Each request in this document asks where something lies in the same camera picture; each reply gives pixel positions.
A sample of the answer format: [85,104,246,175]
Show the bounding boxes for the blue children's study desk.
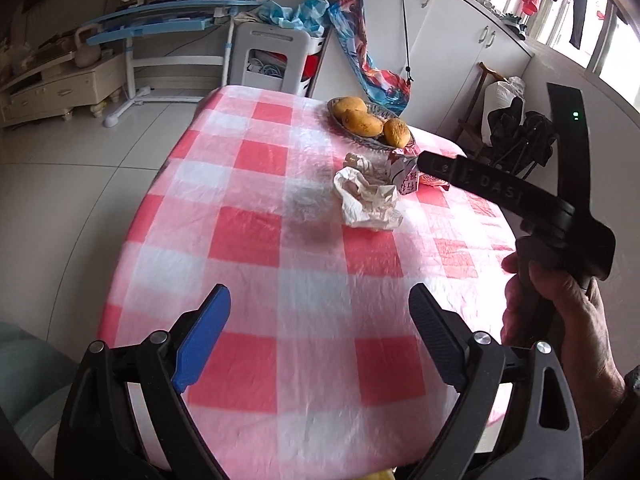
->
[87,0,259,128]

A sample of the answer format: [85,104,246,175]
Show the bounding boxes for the teal sofa seat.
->
[1,323,78,470]

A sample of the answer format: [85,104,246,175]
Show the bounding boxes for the red white snack wrapper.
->
[387,144,450,195]

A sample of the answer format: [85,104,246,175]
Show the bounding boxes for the person's right hand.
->
[528,261,626,438]

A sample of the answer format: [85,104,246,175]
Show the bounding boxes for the cream tv stand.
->
[1,53,126,128]

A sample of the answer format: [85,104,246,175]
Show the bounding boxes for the yellow plastic trash bucket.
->
[357,469,395,480]

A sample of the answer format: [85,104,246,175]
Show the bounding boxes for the pink checkered tablecloth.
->
[99,86,514,479]

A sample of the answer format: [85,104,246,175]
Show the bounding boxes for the white plastic stool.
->
[230,23,326,96]

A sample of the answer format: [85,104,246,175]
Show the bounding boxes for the white balcony cabinet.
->
[307,0,535,141]

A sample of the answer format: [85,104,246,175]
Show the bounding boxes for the white stuffed bag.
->
[480,76,526,146]

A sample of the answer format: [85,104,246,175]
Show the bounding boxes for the black folding chair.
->
[487,96,556,180]

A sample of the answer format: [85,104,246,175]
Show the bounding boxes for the large white tissue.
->
[333,152,404,231]

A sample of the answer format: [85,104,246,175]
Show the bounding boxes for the yellow mango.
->
[383,118,411,148]
[342,110,384,138]
[331,96,368,120]

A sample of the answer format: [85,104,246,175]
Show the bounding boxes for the light blue crumpled cloth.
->
[257,0,330,38]

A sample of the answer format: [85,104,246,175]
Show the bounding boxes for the wooden chair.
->
[454,60,507,149]

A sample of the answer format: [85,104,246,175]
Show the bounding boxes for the woven fruit basket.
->
[326,96,416,151]

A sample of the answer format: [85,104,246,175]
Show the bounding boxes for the pink kettlebell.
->
[74,24,101,68]

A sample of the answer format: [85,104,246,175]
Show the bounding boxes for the colourful fabric bag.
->
[326,0,413,116]

